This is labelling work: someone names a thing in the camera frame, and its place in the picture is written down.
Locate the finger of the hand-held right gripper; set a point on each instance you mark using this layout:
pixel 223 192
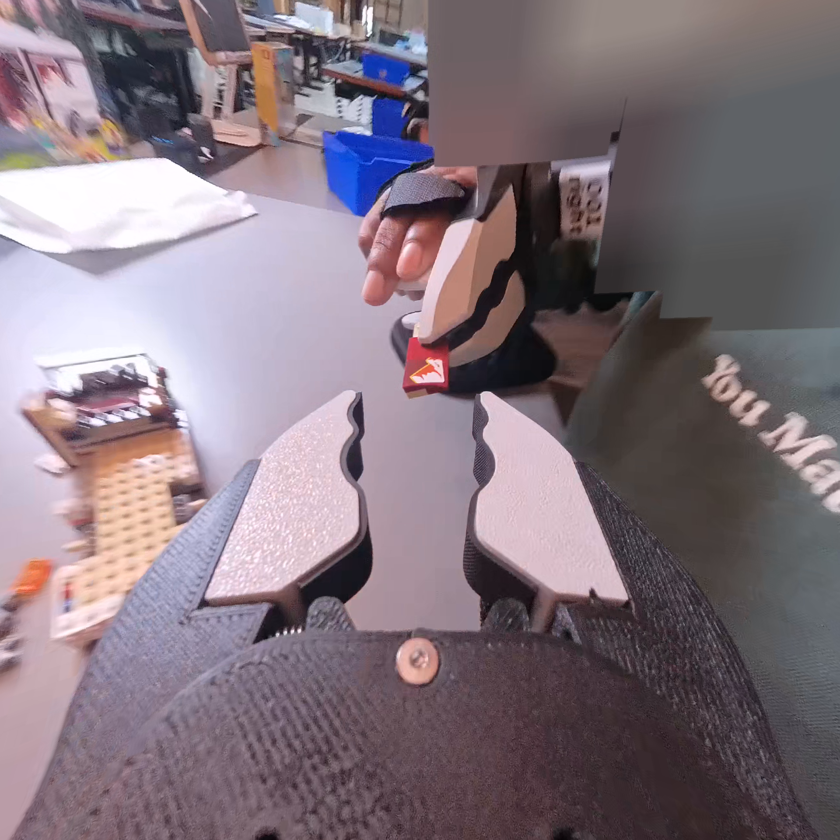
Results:
pixel 505 328
pixel 459 275

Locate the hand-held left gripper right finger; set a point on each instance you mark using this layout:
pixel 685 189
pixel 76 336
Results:
pixel 544 525

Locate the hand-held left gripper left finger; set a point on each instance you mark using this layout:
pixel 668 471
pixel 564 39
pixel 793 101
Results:
pixel 282 512

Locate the tan and dark red brick model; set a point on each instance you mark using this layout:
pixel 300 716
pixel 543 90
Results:
pixel 131 499

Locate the grey desk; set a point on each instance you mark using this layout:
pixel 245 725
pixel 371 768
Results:
pixel 262 315

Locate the person's right hand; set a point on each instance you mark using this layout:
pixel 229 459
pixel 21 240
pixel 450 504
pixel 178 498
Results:
pixel 407 243

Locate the blue floor storage bin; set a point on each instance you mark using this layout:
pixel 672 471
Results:
pixel 367 170

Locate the small blue storage bin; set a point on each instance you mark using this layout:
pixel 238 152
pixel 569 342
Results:
pixel 394 67

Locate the orange transparent studded brick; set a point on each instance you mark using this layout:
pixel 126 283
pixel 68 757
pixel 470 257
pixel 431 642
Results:
pixel 33 576

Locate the yellow cardboard box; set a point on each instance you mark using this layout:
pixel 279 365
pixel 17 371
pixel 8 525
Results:
pixel 269 92

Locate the pile of small grey bricks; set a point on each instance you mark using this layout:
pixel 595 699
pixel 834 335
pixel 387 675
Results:
pixel 10 630

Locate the wooden framed board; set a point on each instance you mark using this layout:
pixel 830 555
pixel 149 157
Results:
pixel 220 33

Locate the white paper bag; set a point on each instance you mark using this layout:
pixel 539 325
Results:
pixel 118 203

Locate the colourful printed poster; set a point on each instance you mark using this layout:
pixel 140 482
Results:
pixel 46 98

